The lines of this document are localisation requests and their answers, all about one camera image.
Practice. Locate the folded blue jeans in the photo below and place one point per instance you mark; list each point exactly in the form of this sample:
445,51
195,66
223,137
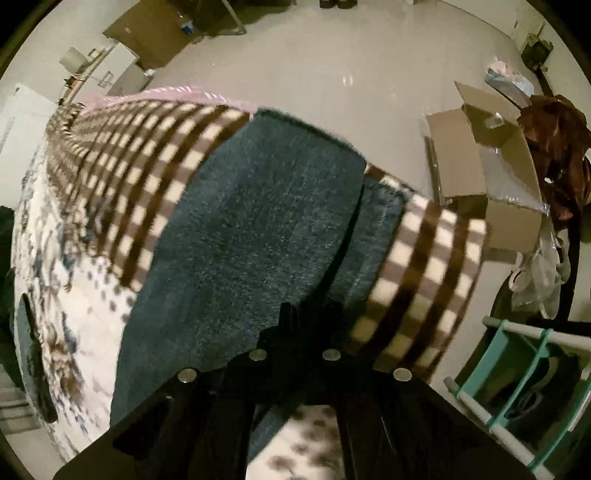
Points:
33,374

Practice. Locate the white bedside table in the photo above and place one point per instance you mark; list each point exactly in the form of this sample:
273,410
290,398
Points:
111,71

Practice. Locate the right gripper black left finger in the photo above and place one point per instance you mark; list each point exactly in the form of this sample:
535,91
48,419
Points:
200,425

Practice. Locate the floral bed blanket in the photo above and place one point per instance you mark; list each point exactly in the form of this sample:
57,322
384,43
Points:
96,197

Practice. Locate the open cardboard box on floor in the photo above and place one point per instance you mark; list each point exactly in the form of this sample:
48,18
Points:
485,168

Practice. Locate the beige cylindrical lamp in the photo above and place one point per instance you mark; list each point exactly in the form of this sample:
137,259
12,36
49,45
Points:
74,61

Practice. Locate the dark blue denim jeans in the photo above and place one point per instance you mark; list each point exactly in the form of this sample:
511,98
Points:
280,213

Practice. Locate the brown cardboard box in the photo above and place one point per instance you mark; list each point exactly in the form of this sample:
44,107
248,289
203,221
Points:
154,30

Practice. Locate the clear plastic bag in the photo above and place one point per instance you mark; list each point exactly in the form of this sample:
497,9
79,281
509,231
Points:
536,284

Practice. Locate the dark red brown garment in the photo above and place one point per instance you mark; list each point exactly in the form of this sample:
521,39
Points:
559,139

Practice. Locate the teal white rack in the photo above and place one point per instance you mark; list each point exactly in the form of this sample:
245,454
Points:
528,387

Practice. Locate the white bed headboard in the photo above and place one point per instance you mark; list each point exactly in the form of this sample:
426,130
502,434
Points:
23,121

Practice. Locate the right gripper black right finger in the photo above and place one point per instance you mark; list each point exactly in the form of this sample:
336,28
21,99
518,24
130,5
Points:
394,426

